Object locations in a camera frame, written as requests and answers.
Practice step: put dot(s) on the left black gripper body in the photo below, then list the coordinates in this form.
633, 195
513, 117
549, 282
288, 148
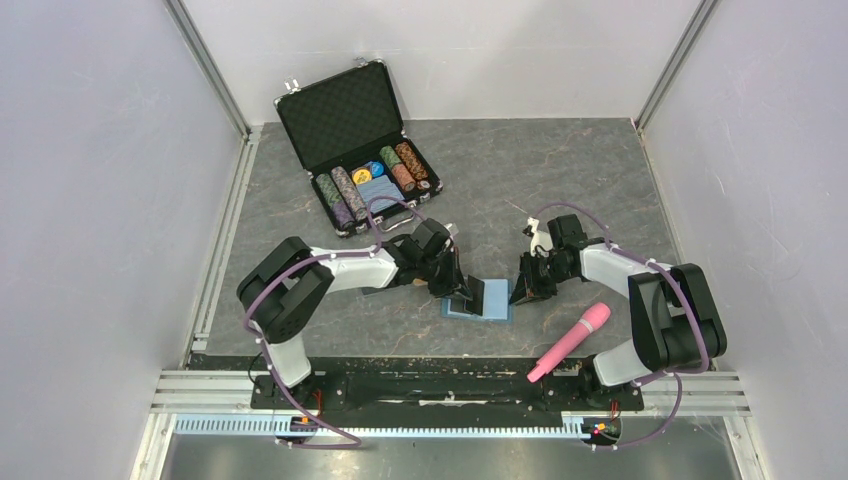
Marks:
443, 273

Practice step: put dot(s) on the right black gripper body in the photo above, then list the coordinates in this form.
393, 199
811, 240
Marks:
541, 275

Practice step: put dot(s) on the black credit card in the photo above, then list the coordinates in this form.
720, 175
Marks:
476, 305
457, 307

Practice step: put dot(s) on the blue leather card holder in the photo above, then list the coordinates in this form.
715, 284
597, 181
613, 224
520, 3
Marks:
489, 302

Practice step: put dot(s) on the clear card box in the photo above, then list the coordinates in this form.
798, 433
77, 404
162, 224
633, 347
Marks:
398, 281

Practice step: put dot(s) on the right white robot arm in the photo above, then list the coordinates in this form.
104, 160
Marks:
675, 324

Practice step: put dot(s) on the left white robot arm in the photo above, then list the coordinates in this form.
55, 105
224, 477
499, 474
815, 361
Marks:
282, 293

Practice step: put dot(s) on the blue playing card deck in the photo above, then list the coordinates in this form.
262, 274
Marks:
380, 193

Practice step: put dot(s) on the pink cylindrical tool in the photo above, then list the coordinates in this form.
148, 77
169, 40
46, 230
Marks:
590, 321

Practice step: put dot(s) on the pink poker chip stack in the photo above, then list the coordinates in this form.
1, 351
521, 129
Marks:
403, 177

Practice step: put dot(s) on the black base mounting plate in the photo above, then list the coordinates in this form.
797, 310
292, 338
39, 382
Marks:
348, 383

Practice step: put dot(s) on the purple grey chip stack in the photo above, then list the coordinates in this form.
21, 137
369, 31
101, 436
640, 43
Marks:
350, 193

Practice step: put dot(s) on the dark green chip stack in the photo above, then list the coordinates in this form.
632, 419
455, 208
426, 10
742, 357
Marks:
334, 199

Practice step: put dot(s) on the yellow dealer chip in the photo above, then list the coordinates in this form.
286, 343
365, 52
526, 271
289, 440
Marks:
361, 176

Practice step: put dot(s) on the orange brown chip stack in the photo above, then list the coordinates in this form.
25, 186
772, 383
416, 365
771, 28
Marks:
411, 161

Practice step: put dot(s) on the green poker chip stack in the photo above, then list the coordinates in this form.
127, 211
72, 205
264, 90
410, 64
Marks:
389, 157

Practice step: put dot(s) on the black poker chip case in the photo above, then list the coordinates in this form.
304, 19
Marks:
343, 121

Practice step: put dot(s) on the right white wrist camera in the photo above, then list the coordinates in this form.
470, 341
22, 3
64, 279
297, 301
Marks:
540, 241

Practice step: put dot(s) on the white cable duct strip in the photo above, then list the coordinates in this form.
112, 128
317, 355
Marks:
298, 427

